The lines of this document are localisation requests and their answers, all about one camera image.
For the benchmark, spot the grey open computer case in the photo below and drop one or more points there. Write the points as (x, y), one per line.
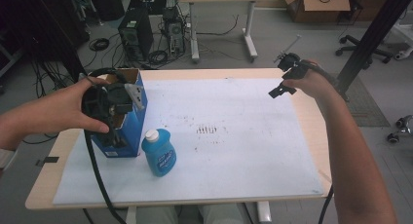
(173, 32)

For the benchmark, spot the blue bottle with white cap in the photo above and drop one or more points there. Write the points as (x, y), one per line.
(159, 156)

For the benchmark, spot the person's left hand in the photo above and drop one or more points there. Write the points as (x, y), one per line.
(66, 105)

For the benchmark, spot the blue cardboard box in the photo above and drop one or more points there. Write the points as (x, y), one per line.
(133, 126)

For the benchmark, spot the black computer tower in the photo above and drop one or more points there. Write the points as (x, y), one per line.
(134, 32)

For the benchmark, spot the chrome chair casters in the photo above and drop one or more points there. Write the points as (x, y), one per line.
(401, 128)

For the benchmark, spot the black metal stand post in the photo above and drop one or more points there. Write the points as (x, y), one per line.
(373, 35)

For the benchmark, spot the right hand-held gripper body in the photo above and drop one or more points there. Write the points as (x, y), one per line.
(292, 66)

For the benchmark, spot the brown cardboard box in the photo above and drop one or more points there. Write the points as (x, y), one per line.
(316, 6)

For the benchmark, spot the black office chair base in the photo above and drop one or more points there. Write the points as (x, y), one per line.
(363, 48)

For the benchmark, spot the grey floor mat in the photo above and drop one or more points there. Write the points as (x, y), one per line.
(367, 104)

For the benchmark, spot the black tape strip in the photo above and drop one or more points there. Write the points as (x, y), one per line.
(51, 159)

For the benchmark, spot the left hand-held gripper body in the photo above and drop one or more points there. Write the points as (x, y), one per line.
(100, 102)

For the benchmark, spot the person's right hand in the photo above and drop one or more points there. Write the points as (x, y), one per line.
(313, 82)

